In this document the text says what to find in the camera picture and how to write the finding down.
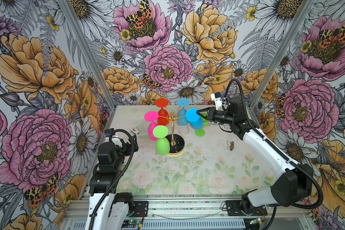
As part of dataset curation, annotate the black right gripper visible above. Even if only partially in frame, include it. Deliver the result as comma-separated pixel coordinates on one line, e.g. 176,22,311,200
196,106,235,125

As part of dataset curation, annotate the blue wine glass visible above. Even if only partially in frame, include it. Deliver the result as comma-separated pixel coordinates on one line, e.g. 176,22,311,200
186,108,204,130
177,98,190,127

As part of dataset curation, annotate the green wine glass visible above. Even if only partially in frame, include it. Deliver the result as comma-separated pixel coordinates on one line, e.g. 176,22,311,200
195,117,208,137
153,125,170,156

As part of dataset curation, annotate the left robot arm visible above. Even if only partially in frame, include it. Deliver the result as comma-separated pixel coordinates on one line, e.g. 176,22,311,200
85,128,139,230

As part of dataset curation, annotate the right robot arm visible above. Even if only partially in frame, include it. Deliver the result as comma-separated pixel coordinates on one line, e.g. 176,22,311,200
193,97,317,214

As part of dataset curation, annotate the gold wine glass rack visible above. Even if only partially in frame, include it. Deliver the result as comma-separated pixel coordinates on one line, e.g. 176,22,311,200
160,107,189,156

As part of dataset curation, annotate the red wine glass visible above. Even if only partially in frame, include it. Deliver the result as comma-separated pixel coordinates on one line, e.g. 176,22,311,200
155,98,169,126

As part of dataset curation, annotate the pink wine glass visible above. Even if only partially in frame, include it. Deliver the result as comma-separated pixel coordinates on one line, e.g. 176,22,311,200
144,111,159,141

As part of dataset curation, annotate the small metal binder clip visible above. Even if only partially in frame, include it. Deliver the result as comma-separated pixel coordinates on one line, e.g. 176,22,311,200
227,141,235,151

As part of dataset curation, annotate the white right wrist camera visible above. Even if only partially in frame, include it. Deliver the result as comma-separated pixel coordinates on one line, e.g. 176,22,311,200
210,93,228,110

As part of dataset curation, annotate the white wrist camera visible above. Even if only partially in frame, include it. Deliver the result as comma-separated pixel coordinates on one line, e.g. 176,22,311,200
210,93,228,110
104,128,128,147

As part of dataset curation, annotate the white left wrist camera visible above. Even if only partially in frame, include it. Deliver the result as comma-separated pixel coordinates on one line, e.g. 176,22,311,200
104,128,128,147

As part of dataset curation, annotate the black corrugated left cable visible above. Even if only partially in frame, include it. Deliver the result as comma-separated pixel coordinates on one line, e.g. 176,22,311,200
87,128,136,230

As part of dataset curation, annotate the black corrugated cable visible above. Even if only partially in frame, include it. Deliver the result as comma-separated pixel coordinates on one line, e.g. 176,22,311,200
223,78,324,209
87,128,136,230

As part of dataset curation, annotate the black corrugated right cable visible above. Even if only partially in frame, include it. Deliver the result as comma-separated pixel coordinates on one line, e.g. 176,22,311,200
223,78,324,209

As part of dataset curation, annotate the aluminium front rail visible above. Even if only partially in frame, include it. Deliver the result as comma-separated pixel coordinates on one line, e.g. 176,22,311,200
60,195,311,230

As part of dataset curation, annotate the left aluminium corner post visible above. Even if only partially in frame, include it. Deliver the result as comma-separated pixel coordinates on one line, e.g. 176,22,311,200
59,1,117,112

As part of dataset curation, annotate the aluminium corner post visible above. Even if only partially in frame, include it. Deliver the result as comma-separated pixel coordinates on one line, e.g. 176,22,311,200
249,0,316,109
59,1,117,112

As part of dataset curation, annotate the right aluminium corner post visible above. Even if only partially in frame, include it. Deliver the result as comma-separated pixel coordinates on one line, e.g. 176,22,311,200
249,0,316,109

